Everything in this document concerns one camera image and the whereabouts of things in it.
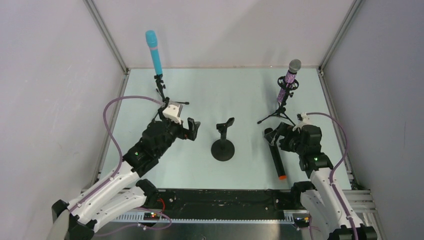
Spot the black microphone orange end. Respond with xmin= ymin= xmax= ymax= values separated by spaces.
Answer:
xmin=263 ymin=127 xmax=287 ymax=180

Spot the round base mic stand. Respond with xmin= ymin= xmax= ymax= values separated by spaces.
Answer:
xmin=211 ymin=117 xmax=235 ymax=162

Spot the shock mount tripod stand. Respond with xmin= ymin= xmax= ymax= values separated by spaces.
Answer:
xmin=257 ymin=76 xmax=299 ymax=126

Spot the black tripod mic stand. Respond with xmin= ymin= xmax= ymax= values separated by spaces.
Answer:
xmin=154 ymin=75 xmax=190 ymax=121

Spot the purple glitter microphone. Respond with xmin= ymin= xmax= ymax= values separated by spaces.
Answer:
xmin=277 ymin=59 xmax=302 ymax=104

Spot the blue toy microphone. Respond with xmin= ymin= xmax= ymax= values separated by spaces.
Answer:
xmin=145 ymin=30 xmax=163 ymax=75

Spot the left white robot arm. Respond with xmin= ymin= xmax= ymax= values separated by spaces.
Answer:
xmin=47 ymin=118 xmax=201 ymax=240

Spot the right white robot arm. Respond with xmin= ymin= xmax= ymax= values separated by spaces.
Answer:
xmin=263 ymin=122 xmax=378 ymax=240

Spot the right circuit board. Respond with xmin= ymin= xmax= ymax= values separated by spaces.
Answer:
xmin=293 ymin=217 xmax=310 ymax=229

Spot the circuit board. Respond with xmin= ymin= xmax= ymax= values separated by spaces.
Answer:
xmin=143 ymin=212 xmax=161 ymax=221
xmin=293 ymin=217 xmax=310 ymax=229

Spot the left circuit board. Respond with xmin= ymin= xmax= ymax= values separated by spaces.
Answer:
xmin=143 ymin=212 xmax=161 ymax=221

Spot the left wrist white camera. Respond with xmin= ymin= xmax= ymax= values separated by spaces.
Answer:
xmin=162 ymin=101 xmax=183 ymax=125

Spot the wrist white camera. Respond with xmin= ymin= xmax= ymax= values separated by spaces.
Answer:
xmin=292 ymin=112 xmax=313 ymax=132
xmin=162 ymin=101 xmax=183 ymax=125

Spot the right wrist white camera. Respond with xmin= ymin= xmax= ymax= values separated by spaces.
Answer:
xmin=292 ymin=112 xmax=313 ymax=132

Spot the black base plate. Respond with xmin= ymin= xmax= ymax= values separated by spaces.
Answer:
xmin=143 ymin=188 xmax=305 ymax=221

